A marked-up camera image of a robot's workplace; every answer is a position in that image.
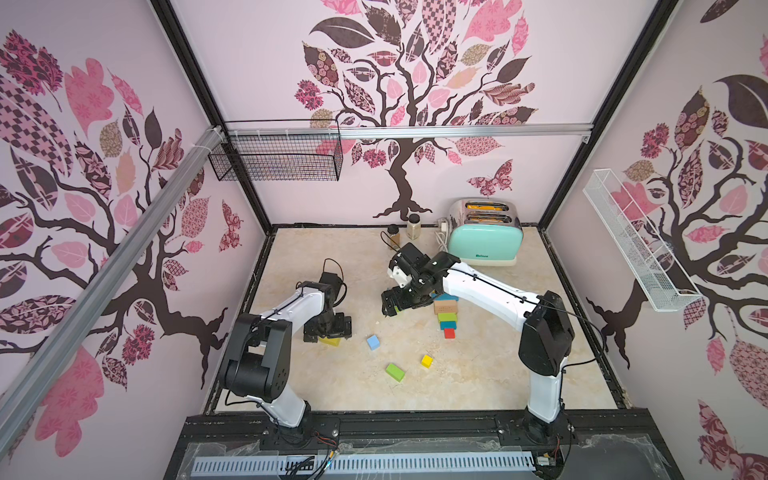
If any light blue cube block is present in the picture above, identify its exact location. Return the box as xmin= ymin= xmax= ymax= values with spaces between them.
xmin=366 ymin=335 xmax=380 ymax=351

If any mint green toaster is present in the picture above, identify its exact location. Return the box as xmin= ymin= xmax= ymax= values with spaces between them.
xmin=447 ymin=198 xmax=524 ymax=266

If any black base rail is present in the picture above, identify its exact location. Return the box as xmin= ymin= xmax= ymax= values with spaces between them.
xmin=165 ymin=409 xmax=681 ymax=479

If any long teal rectangle block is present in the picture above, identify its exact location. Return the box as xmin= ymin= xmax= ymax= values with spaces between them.
xmin=434 ymin=293 xmax=459 ymax=302

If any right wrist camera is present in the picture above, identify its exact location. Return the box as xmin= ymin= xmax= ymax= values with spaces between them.
xmin=387 ymin=242 xmax=429 ymax=288

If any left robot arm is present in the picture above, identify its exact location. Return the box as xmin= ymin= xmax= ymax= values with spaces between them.
xmin=217 ymin=275 xmax=352 ymax=429

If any black wire basket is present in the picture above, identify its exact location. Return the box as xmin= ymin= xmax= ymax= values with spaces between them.
xmin=208 ymin=117 xmax=344 ymax=182

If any aluminium frame bar left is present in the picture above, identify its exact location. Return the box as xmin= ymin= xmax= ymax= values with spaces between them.
xmin=1 ymin=126 xmax=224 ymax=457

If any brown spice jar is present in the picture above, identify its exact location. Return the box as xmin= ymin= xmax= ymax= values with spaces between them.
xmin=386 ymin=224 xmax=400 ymax=249

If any green rectangle block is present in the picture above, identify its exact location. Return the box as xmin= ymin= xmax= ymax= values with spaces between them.
xmin=385 ymin=363 xmax=406 ymax=382
xmin=437 ymin=312 xmax=458 ymax=323

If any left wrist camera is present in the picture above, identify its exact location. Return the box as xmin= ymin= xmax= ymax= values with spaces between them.
xmin=319 ymin=272 xmax=343 ymax=298

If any white slotted cable duct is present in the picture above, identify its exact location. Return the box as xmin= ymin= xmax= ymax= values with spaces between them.
xmin=189 ymin=451 xmax=536 ymax=479

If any aluminium frame bar rear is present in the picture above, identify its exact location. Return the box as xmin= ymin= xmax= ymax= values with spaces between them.
xmin=228 ymin=123 xmax=593 ymax=140

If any printed wood rectangle block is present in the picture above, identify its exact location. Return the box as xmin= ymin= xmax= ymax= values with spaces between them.
xmin=434 ymin=307 xmax=459 ymax=315

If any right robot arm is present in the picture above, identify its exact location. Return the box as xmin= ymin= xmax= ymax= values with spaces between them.
xmin=381 ymin=256 xmax=575 ymax=445

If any yellow rectangle block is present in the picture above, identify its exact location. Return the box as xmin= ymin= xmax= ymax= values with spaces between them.
xmin=318 ymin=338 xmax=341 ymax=347

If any green rectangle block front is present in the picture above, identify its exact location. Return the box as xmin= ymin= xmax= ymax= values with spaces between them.
xmin=385 ymin=363 xmax=406 ymax=382

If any white wire shelf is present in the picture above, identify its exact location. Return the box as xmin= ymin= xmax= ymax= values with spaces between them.
xmin=583 ymin=169 xmax=704 ymax=313

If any aluminium frame bar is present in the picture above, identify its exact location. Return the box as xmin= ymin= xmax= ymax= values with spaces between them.
xmin=1 ymin=126 xmax=224 ymax=457
xmin=228 ymin=123 xmax=593 ymax=140

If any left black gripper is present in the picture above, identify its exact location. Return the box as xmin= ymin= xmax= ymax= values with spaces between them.
xmin=301 ymin=310 xmax=349 ymax=342

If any pale spice jar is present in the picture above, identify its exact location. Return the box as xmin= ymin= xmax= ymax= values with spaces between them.
xmin=406 ymin=213 xmax=422 ymax=240

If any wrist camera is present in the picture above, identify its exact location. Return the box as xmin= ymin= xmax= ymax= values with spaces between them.
xmin=387 ymin=242 xmax=429 ymax=288
xmin=319 ymin=272 xmax=343 ymax=298

